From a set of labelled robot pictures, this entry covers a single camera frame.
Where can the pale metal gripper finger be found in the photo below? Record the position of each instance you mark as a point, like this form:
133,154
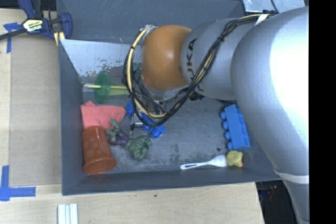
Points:
136,121

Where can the small blue toy block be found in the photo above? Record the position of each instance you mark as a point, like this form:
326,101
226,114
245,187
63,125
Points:
157,131

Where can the green and purple toy figure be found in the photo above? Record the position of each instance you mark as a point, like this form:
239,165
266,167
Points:
116,136

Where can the pink cloth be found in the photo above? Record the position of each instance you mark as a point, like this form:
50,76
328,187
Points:
97,114

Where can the clear cup with green lid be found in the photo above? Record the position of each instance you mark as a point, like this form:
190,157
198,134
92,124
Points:
102,86

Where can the grey metal bin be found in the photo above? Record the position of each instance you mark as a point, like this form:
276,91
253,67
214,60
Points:
194,136

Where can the orange-red plastic cup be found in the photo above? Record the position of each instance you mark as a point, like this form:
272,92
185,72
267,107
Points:
96,150

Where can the white plastic spoon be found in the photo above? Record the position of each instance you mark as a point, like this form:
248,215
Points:
210,163

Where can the large blue toy block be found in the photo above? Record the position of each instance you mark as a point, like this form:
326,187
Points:
237,128

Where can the yellow-green toy duck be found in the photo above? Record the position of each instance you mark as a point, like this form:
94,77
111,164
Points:
234,158

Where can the pale wood board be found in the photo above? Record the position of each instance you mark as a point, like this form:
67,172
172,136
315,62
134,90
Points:
34,112

